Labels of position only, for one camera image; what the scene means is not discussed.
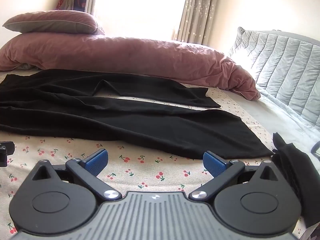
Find pink pillow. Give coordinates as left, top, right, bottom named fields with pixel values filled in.
left=2, top=10, right=105, bottom=35

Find cherry print bed sheet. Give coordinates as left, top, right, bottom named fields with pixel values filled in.
left=0, top=69, right=320, bottom=240

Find bright window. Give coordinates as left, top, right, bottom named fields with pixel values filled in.
left=94, top=0, right=190, bottom=42

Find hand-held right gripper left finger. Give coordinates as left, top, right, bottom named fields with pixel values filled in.
left=32, top=148, right=123, bottom=202

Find pink duvet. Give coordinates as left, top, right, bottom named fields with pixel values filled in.
left=0, top=32, right=261, bottom=102

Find dark cloth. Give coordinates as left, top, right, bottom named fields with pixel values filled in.
left=271, top=132, right=320, bottom=228

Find black pants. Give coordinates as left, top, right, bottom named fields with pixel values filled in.
left=0, top=69, right=274, bottom=160

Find grey quilted headboard cover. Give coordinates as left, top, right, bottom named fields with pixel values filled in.
left=226, top=26, right=320, bottom=155

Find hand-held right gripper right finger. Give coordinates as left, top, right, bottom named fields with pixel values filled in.
left=188, top=151, right=282, bottom=202

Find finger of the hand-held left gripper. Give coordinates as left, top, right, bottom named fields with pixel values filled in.
left=0, top=141, right=15, bottom=167

